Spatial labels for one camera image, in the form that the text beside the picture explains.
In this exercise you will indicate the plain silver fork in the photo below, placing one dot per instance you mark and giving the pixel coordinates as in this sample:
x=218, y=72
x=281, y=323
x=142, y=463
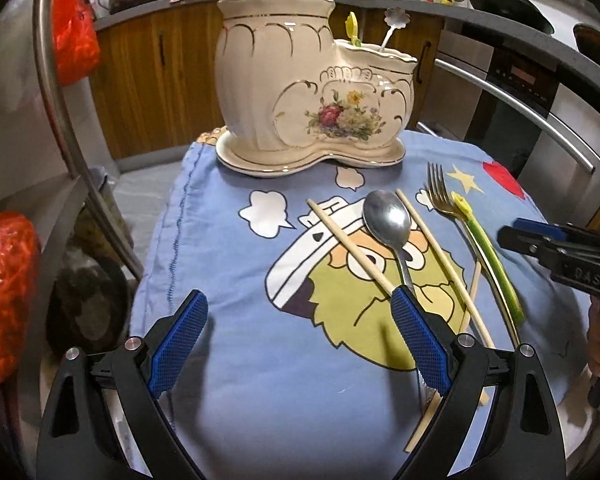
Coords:
x=439, y=190

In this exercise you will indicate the stainless steel oven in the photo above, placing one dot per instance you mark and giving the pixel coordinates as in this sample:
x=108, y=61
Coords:
x=520, y=70

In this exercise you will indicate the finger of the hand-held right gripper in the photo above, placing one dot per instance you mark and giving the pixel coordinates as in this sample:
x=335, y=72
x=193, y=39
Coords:
x=527, y=242
x=545, y=227

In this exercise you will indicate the cream floral ceramic utensil holder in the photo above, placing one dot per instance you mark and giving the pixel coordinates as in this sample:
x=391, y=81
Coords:
x=265, y=85

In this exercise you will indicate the wooden kitchen cabinet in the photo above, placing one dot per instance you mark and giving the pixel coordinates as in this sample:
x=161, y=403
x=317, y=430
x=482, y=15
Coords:
x=155, y=75

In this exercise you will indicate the grey kitchen countertop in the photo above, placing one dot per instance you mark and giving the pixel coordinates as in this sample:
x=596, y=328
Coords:
x=480, y=22

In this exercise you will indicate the blue cartoon printed cloth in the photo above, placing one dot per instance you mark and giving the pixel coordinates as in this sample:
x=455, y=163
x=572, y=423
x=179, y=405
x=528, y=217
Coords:
x=260, y=385

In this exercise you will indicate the hanging red plastic bag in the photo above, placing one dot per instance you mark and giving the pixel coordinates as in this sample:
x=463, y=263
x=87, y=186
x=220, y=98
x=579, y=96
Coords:
x=75, y=35

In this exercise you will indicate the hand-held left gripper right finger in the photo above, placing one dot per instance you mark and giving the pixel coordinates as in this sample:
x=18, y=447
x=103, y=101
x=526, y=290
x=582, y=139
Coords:
x=420, y=340

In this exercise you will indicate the cream ceramic saucer tray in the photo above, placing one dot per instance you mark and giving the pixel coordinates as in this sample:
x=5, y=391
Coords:
x=250, y=160

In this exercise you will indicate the dark round pot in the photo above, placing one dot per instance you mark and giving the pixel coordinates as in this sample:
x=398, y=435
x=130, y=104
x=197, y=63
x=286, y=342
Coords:
x=87, y=305

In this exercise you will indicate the dark brown wok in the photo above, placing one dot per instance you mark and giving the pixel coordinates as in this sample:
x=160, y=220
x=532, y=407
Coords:
x=597, y=42

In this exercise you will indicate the steel storage rack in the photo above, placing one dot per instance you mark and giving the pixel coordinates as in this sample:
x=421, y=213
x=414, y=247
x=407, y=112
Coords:
x=55, y=110

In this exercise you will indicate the large red plastic bag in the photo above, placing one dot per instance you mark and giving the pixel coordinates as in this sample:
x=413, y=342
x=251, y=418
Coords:
x=7, y=305

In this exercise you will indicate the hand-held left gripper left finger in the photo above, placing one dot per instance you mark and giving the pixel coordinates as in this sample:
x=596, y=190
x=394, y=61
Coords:
x=177, y=340

